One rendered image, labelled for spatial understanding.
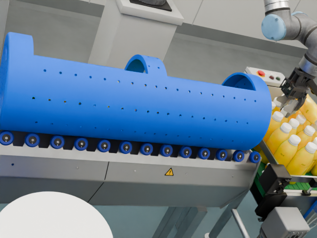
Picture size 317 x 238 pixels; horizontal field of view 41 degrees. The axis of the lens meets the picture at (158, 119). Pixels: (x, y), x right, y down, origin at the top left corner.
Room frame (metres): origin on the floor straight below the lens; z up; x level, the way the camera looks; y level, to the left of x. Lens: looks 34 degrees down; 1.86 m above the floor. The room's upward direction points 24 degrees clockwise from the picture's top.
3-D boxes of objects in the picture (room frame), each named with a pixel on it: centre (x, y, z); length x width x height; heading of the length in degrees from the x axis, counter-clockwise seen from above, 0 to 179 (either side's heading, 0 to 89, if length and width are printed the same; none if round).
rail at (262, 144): (1.49, -0.41, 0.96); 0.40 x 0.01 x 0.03; 30
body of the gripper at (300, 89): (1.58, -0.44, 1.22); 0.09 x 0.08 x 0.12; 120
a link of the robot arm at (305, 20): (1.65, -0.36, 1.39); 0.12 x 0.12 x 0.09; 47
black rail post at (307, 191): (1.37, -0.64, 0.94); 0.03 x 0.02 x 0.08; 120
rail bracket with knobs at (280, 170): (1.30, -0.48, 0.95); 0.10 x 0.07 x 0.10; 30
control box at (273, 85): (1.80, -0.37, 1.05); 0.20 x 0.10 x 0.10; 120
